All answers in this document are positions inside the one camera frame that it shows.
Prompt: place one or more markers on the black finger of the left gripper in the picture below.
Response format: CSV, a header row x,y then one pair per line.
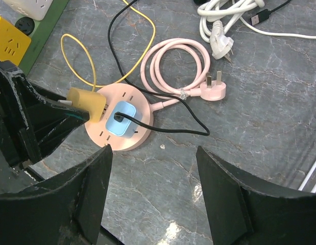
x,y
33,120

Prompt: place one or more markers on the white cube adapter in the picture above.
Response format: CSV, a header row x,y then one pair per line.
x,y
34,9

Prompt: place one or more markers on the orange charger plug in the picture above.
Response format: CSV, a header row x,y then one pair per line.
x,y
90,101

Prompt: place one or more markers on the yellow cube socket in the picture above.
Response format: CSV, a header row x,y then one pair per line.
x,y
13,42

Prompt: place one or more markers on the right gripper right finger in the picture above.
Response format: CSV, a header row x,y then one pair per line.
x,y
245,209

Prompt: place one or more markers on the pink round socket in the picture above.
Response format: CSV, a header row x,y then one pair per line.
x,y
115,93

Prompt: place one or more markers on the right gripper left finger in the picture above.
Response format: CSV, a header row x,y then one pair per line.
x,y
64,209

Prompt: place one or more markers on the blue charger plug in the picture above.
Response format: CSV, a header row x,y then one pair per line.
x,y
120,126

